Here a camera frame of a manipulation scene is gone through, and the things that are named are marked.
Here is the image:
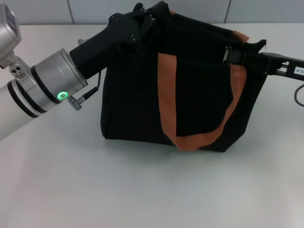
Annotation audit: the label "black cable with knurled plug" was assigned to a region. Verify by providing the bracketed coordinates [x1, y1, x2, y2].
[67, 70, 103, 112]

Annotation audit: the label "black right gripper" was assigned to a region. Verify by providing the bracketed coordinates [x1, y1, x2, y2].
[229, 50, 304, 82]

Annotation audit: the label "grey cable with silver plug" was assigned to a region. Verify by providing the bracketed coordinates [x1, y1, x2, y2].
[294, 83, 304, 107]

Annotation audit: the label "black food bag orange handles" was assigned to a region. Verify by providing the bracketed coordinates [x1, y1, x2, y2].
[99, 1, 267, 153]

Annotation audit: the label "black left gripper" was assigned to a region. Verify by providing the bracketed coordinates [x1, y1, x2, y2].
[69, 2, 160, 81]

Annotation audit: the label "silver zipper pull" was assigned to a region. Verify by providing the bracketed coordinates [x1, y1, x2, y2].
[223, 46, 233, 65]

